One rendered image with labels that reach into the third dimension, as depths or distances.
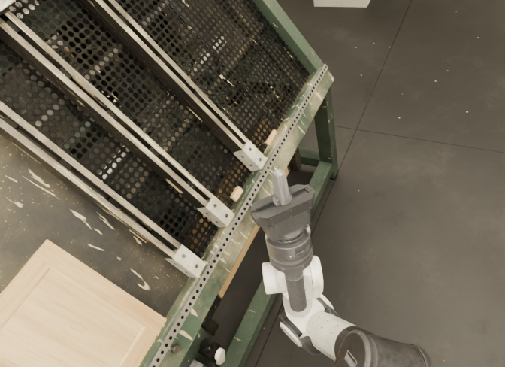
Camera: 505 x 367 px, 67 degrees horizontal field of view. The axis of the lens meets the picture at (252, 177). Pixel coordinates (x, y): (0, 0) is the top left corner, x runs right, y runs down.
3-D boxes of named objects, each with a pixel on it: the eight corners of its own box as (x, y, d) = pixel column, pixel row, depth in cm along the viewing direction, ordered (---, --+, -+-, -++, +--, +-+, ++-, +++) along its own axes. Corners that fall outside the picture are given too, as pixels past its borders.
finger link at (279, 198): (282, 176, 64) (286, 204, 67) (273, 168, 66) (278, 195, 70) (274, 180, 63) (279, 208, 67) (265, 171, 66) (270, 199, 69)
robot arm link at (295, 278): (308, 228, 79) (312, 266, 85) (257, 236, 79) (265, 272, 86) (318, 270, 69) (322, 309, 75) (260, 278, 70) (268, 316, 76)
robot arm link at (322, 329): (333, 316, 105) (383, 341, 84) (301, 353, 102) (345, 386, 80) (308, 286, 104) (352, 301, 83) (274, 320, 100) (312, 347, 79)
